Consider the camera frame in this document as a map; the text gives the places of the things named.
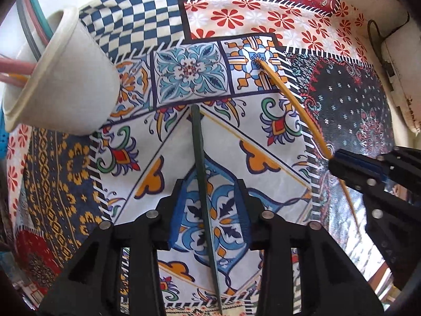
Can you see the dark green chopstick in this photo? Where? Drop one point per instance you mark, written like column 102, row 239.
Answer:
column 199, row 158

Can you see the patchwork patterned tablecloth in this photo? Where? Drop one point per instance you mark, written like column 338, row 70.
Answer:
column 230, row 16

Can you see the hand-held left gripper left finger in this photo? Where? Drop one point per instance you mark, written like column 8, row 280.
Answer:
column 177, row 217

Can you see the teal chopstick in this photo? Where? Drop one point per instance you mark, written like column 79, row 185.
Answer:
column 39, row 13

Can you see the yellow chopstick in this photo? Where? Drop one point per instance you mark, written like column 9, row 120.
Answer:
column 296, row 102

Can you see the pale pink chopstick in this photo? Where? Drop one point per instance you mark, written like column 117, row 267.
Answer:
column 10, row 79

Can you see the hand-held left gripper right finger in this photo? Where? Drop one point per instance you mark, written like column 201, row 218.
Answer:
column 245, row 217

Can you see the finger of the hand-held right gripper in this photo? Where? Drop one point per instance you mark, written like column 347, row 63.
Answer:
column 355, row 177
column 404, row 164

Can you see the white rice cooker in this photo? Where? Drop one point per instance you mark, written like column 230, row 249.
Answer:
column 404, row 82

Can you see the white ribbed ceramic cup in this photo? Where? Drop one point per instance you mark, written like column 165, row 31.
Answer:
column 72, row 79

